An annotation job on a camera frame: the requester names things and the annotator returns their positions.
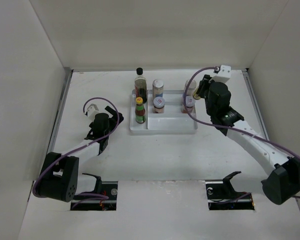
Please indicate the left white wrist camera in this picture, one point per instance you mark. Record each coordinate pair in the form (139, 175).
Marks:
(92, 111)

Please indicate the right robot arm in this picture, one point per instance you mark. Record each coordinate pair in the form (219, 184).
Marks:
(282, 169)

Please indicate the dark soy sauce bottle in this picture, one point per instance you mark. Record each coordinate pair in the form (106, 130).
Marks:
(140, 85)

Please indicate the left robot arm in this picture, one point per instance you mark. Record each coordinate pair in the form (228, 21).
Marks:
(60, 178)

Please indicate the orange spice jar back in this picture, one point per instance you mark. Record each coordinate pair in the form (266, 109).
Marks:
(189, 105)

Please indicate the white divided organizer tray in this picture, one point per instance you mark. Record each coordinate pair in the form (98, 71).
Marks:
(171, 121)

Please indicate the white granule jar blue label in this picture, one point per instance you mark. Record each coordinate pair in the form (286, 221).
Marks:
(157, 88)

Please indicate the orange spice jar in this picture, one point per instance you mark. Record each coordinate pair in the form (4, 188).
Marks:
(158, 105)
(189, 105)

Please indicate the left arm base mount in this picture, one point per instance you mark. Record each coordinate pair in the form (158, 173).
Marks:
(102, 195)

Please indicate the orange spice jar front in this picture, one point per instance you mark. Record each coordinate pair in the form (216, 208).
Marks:
(158, 105)

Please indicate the small yellow oil bottle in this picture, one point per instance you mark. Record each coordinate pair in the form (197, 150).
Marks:
(196, 93)

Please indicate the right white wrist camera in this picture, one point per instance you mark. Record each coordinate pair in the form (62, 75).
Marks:
(223, 74)

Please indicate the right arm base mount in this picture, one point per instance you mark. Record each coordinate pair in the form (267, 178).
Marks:
(221, 195)

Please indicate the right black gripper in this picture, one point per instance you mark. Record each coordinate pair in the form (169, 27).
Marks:
(204, 84)

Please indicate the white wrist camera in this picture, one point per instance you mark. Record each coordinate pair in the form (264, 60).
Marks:
(92, 111)
(223, 74)

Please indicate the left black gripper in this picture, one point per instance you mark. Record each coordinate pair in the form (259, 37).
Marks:
(113, 120)

